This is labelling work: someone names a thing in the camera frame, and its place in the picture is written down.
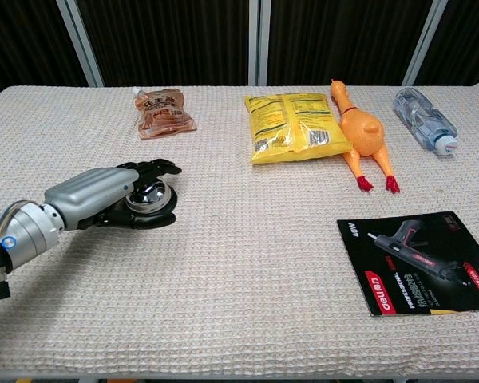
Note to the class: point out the beige woven table cloth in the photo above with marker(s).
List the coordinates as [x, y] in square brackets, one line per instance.
[223, 259]

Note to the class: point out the yellow snack bag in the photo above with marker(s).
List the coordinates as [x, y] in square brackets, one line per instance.
[291, 127]

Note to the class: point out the black glue gun package card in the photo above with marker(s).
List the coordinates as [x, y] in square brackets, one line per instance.
[419, 263]

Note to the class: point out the round metal tin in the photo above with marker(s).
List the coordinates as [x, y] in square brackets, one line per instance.
[151, 197]

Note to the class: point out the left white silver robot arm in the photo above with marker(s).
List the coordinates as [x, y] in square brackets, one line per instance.
[28, 229]

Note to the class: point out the brown spouted food pouch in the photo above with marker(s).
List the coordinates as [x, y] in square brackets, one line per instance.
[163, 113]

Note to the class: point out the clear plastic water bottle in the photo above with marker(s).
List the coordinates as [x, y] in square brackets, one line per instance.
[423, 117]

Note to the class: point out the orange rubber chicken toy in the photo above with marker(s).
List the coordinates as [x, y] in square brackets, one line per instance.
[361, 131]

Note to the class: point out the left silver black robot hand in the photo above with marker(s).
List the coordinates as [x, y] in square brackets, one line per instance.
[88, 191]

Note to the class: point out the white partition post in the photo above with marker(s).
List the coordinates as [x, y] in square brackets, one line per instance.
[425, 44]
[81, 44]
[259, 44]

